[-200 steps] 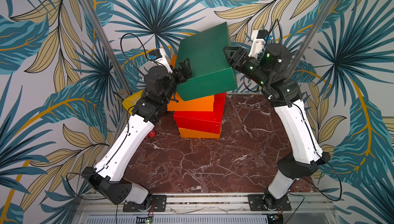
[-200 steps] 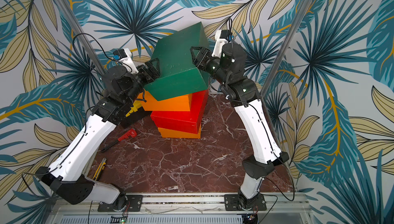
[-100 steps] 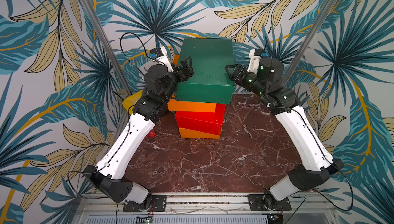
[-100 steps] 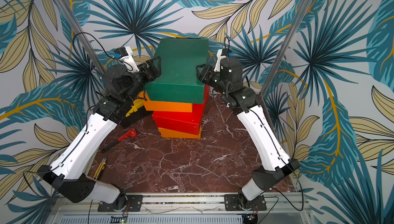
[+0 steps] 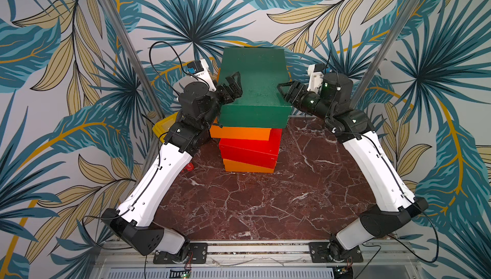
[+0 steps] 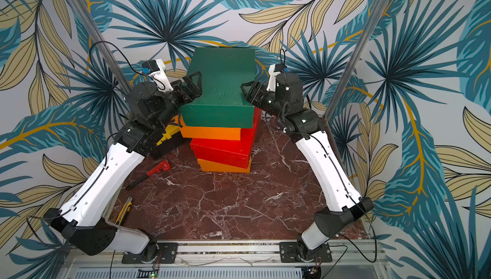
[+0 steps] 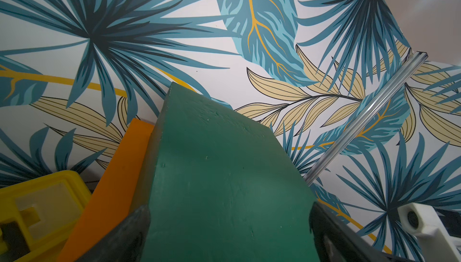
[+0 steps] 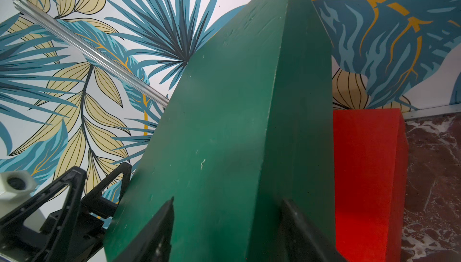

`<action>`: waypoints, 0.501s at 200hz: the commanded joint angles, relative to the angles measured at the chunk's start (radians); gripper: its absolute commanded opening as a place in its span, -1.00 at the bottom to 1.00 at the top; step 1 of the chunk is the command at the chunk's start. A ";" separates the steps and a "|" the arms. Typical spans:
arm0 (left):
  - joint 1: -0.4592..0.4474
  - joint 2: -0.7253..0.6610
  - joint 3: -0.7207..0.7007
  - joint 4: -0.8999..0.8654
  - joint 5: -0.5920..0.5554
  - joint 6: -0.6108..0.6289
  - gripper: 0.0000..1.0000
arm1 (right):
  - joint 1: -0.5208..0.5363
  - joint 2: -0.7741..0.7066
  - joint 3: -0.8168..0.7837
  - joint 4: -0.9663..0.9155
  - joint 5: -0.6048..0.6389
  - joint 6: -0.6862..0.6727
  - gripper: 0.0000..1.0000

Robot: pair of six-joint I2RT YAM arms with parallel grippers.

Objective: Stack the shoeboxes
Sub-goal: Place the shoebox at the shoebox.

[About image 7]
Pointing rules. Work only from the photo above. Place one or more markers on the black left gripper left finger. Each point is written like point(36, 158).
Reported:
point(125, 242)

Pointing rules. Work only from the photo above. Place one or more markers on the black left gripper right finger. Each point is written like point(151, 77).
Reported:
point(336, 242)

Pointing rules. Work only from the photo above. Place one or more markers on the orange shoebox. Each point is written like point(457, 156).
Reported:
point(111, 200)

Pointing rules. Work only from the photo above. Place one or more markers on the green shoebox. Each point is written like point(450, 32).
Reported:
point(220, 188)

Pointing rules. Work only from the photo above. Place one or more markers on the yellow and black toolbox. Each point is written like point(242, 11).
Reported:
point(37, 216)

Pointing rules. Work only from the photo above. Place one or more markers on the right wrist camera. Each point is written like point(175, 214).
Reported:
point(423, 222)

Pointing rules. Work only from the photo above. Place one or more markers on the right aluminium frame post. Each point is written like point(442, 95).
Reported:
point(384, 95)

